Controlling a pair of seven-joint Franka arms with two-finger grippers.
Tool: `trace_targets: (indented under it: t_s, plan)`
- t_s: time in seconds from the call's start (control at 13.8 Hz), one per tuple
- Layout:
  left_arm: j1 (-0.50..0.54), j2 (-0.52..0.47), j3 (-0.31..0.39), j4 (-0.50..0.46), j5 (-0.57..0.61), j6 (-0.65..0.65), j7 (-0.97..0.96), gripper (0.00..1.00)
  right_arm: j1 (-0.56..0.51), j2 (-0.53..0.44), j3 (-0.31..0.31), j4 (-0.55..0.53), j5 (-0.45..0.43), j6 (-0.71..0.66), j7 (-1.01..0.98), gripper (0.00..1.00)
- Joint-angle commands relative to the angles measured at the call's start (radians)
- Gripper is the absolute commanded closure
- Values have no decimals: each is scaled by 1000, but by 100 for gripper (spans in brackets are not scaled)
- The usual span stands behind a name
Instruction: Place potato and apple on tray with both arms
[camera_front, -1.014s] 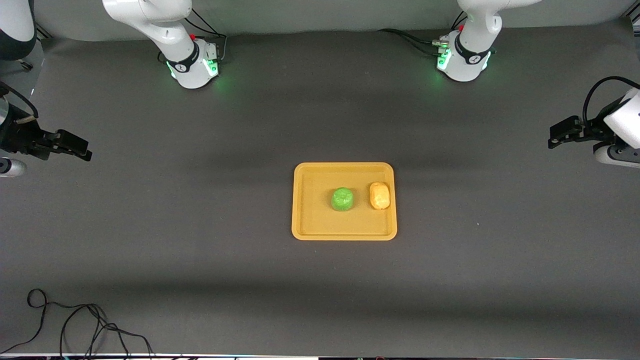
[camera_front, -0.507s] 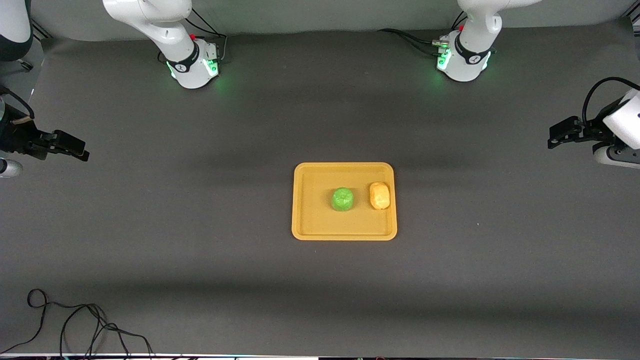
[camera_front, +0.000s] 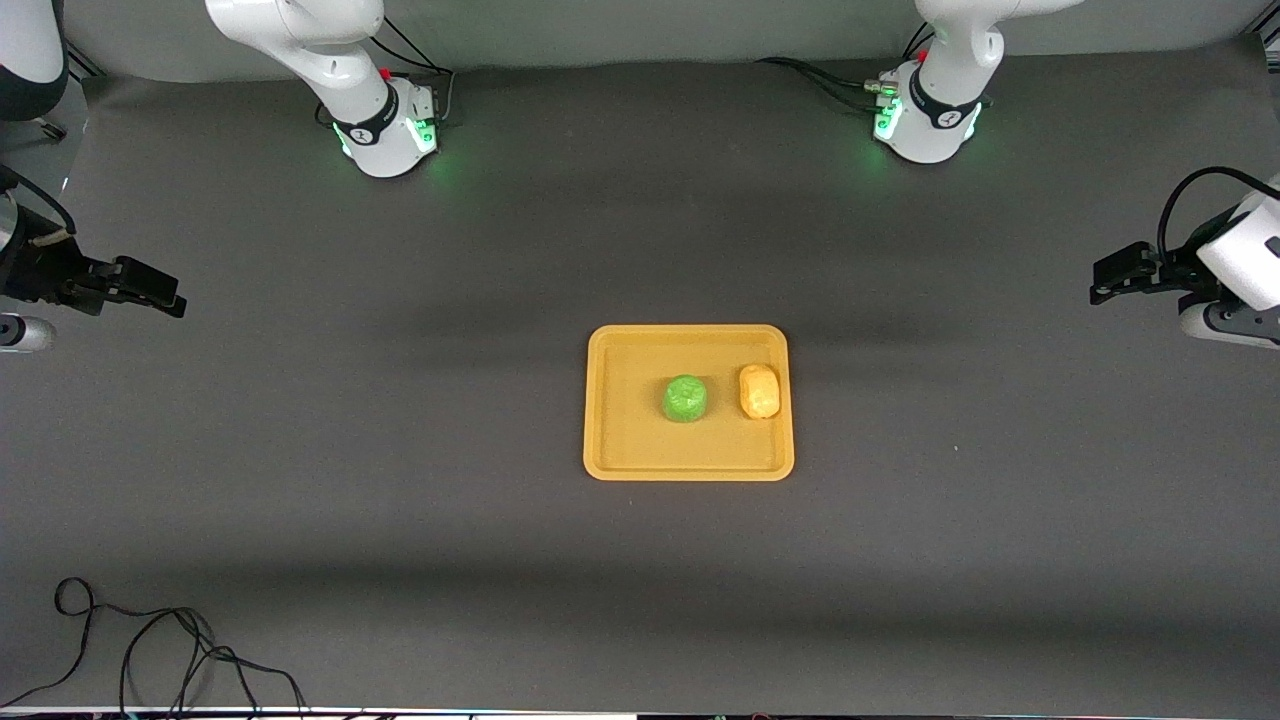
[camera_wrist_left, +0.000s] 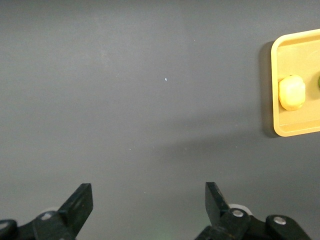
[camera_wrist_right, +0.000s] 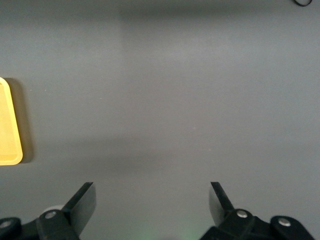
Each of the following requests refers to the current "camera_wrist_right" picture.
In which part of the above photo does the yellow plastic tray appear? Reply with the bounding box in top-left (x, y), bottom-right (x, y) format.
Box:
top-left (0, 76), bottom-right (24, 166)

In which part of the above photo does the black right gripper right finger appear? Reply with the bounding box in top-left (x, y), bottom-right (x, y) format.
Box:
top-left (199, 181), bottom-right (316, 240)

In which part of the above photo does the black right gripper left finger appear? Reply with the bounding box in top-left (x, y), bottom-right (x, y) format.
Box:
top-left (0, 181), bottom-right (97, 240)

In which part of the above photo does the black cable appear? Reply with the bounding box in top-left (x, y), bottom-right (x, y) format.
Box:
top-left (291, 0), bottom-right (313, 7)

